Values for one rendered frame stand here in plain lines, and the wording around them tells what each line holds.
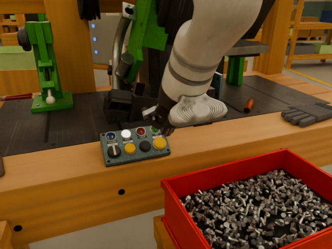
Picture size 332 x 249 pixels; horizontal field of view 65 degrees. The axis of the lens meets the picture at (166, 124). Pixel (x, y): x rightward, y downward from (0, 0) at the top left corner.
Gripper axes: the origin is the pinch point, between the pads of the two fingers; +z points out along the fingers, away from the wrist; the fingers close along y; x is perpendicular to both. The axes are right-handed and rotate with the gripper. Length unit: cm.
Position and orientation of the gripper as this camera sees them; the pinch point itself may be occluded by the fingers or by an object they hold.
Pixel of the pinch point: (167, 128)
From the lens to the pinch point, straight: 54.2
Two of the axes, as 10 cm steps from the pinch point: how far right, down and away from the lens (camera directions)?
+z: -1.9, 5.1, 8.4
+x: 2.8, 8.5, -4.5
